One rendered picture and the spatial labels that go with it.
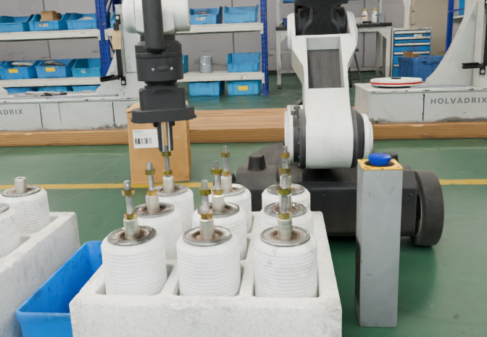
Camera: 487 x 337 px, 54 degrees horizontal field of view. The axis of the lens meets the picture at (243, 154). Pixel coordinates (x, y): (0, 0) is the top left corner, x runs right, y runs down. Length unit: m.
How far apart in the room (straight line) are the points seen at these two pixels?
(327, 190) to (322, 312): 0.57
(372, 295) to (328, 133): 0.35
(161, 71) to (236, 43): 8.24
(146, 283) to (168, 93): 0.36
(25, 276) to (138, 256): 0.31
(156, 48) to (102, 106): 2.09
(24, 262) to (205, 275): 0.39
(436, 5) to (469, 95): 4.32
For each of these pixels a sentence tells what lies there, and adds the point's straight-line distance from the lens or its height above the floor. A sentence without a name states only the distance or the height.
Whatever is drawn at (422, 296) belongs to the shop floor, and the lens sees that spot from 1.12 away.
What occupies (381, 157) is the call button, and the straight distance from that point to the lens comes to 0.88.
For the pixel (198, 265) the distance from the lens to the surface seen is 0.71.
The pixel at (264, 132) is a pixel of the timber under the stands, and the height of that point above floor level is 0.06.
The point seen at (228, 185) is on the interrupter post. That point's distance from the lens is 0.94.
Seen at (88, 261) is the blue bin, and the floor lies 0.08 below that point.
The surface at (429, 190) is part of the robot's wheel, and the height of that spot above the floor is 0.17.
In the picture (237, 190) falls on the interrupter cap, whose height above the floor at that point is 0.25.
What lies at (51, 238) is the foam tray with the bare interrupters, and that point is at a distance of 1.05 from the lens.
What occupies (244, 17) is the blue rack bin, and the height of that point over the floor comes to 0.85.
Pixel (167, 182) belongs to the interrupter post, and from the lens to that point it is 0.96.
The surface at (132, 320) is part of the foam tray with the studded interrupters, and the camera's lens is 0.74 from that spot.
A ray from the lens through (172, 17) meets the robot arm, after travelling 0.90.
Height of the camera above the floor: 0.53
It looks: 13 degrees down
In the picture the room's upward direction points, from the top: 2 degrees counter-clockwise
